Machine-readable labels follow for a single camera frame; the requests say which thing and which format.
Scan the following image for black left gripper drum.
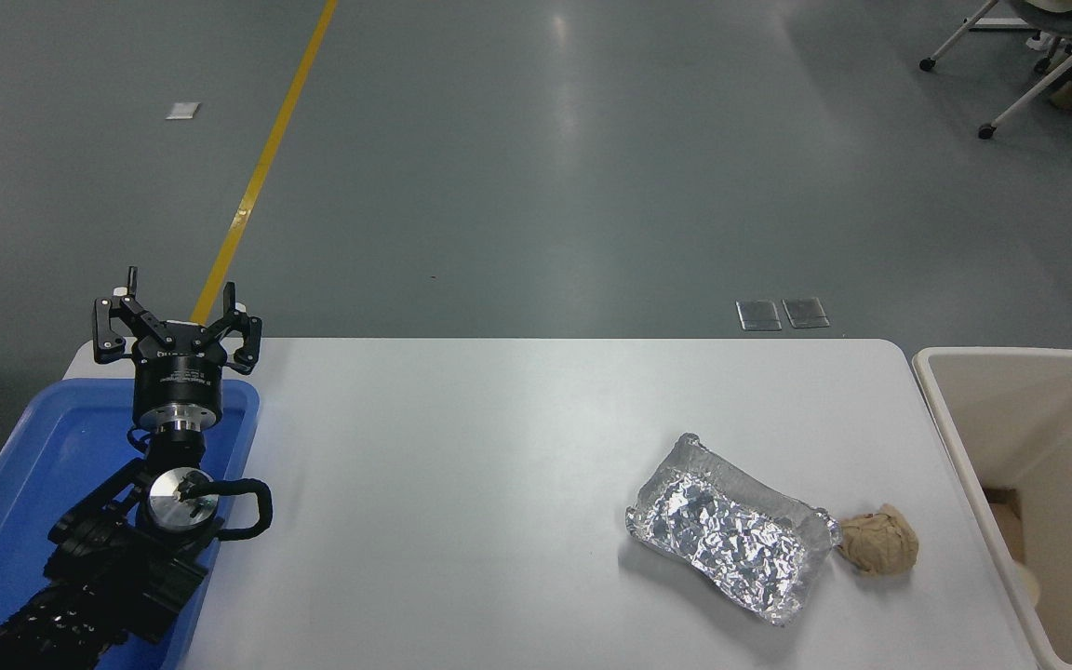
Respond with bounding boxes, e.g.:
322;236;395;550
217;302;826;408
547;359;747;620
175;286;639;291
131;323;224;420

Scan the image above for white paper cup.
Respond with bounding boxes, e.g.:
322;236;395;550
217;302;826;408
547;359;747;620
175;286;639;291
1009;558;1042;608

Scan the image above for large pale plastic bin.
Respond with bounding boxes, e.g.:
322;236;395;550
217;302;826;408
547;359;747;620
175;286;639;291
912;347;1072;670

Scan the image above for blue plastic tray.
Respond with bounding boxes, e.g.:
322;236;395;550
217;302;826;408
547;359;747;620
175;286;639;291
0;377;261;670

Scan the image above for crumpled tan paper ball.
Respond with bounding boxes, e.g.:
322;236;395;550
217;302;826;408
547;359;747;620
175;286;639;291
837;503;920;577

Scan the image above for metal floor plate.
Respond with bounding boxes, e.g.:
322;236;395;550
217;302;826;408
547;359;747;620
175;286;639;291
783;297;831;329
736;300;783;331

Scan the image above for crumpled foil tray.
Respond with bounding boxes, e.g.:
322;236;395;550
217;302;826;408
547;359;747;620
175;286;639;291
625;433;844;627

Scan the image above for white-framed wheeled chair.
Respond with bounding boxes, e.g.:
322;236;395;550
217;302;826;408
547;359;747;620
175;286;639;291
919;0;1072;141

